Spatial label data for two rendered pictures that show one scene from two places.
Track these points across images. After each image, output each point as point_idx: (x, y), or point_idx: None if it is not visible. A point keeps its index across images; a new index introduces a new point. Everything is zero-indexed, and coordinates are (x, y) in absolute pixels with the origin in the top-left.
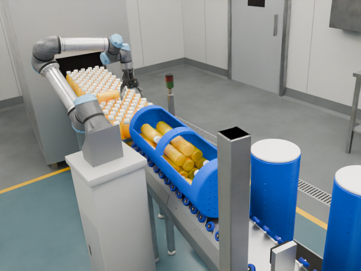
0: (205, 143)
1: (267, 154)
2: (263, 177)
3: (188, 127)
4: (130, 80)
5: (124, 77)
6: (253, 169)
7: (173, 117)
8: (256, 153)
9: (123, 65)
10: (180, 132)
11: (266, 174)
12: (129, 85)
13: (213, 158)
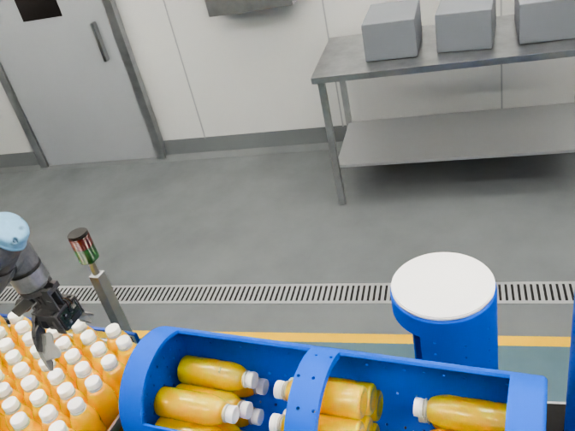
0: (361, 359)
1: (447, 302)
2: (460, 349)
3: (304, 345)
4: (62, 309)
5: (27, 309)
6: (432, 344)
7: (233, 339)
8: (427, 311)
9: (26, 284)
10: (325, 374)
11: (467, 340)
12: (64, 324)
13: (395, 380)
